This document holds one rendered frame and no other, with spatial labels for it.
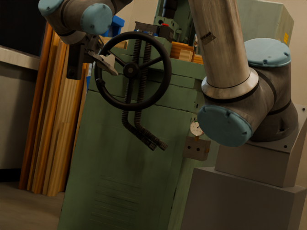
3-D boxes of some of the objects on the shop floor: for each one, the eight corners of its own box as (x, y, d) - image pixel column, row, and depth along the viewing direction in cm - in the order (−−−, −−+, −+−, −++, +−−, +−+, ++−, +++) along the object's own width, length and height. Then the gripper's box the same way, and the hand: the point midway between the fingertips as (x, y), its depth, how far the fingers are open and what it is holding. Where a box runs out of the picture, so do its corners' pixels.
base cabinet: (47, 262, 230) (85, 89, 229) (95, 237, 286) (125, 99, 285) (153, 294, 219) (193, 112, 219) (181, 262, 276) (213, 118, 275)
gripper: (106, 23, 179) (130, 60, 195) (55, 21, 188) (82, 56, 204) (97, 44, 176) (121, 81, 191) (45, 41, 185) (73, 76, 200)
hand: (98, 75), depth 197 cm, fingers open, 14 cm apart
